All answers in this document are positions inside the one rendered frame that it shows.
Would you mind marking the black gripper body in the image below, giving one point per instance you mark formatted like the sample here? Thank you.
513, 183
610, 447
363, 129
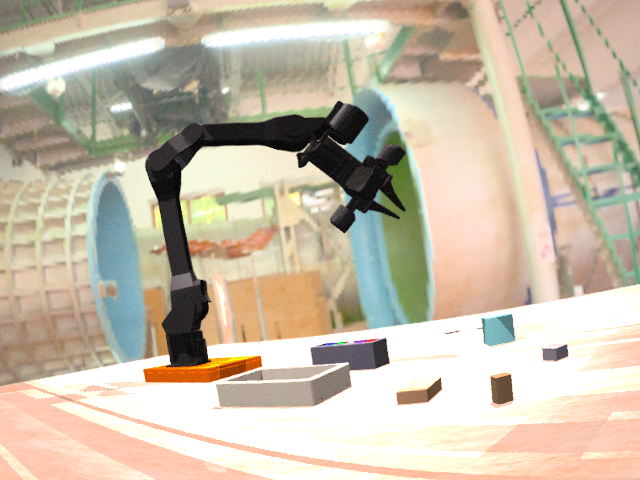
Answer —
344, 216

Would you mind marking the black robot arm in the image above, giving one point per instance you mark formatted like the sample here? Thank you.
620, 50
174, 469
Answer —
290, 133

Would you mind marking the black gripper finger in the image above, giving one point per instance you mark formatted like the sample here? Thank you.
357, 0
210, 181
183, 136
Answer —
389, 192
373, 205

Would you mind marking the teal block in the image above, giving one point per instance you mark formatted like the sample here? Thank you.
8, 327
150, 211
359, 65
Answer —
498, 329

